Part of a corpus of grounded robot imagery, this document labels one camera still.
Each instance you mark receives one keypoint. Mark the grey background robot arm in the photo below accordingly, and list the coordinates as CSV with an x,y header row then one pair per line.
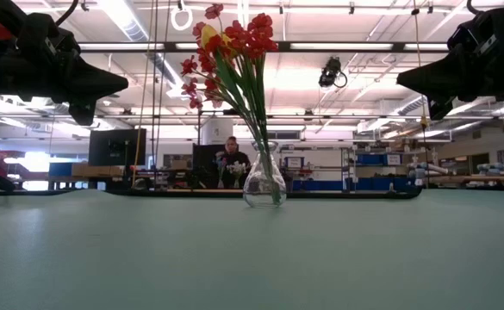
x,y
499,168
428,169

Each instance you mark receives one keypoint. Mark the green table mat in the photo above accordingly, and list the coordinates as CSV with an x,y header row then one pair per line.
x,y
251,258

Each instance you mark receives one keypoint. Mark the person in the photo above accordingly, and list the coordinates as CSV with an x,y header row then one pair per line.
x,y
232,148

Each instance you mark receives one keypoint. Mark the black monitor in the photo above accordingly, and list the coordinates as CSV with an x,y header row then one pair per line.
x,y
202,157
117,147

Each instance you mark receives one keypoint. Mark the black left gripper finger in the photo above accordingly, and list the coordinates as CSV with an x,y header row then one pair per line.
x,y
94,74
94,91

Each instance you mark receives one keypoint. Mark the wooden workbench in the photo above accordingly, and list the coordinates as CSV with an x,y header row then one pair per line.
x,y
484,178

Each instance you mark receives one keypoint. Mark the purple background flowers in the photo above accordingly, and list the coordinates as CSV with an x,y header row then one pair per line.
x,y
220,163

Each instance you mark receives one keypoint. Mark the white background flower bouquet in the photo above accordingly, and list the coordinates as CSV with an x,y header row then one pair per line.
x,y
237,169

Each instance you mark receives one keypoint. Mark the cardboard box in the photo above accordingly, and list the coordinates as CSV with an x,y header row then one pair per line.
x,y
98,171

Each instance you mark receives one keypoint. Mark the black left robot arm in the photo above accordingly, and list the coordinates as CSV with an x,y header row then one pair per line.
x,y
1,64

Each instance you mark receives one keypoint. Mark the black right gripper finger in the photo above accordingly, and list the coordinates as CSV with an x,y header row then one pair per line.
x,y
432,69
432,90

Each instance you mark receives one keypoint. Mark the black overhead camera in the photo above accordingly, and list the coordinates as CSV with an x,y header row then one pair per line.
x,y
330,71

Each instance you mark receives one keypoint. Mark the red storage bins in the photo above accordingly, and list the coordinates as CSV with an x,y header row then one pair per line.
x,y
4,160

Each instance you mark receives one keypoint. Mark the clear glass vase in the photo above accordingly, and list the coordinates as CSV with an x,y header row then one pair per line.
x,y
253,194

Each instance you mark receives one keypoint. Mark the white cylinder tank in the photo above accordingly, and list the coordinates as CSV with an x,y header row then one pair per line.
x,y
217,131

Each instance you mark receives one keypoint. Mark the blue bin shelf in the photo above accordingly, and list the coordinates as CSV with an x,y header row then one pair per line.
x,y
363,183

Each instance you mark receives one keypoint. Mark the red blossom spray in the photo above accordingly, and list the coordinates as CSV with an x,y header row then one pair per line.
x,y
189,65

